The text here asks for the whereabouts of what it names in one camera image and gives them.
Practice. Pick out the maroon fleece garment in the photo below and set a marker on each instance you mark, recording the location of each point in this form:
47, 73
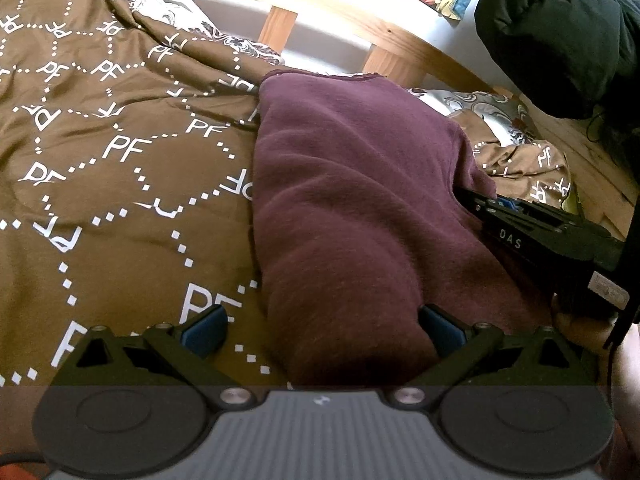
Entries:
350, 185

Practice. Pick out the wooden bed frame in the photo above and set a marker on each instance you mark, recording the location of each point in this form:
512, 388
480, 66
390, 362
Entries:
400, 40

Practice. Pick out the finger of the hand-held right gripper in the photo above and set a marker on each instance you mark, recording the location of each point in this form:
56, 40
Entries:
515, 211

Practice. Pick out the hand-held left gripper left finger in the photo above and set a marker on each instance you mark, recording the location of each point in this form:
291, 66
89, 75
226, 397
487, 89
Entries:
205, 331

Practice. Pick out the brown patterned blanket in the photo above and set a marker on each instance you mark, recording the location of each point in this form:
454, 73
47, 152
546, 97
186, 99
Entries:
100, 110

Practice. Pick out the person's right hand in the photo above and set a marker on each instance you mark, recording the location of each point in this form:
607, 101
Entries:
580, 331

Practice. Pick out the dark puffy jacket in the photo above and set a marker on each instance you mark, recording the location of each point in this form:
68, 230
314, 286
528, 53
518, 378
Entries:
550, 30

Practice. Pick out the white floral pillow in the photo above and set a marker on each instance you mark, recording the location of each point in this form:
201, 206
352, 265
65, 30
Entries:
170, 5

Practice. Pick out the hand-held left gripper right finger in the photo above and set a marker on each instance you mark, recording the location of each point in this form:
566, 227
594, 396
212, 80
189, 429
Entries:
441, 334

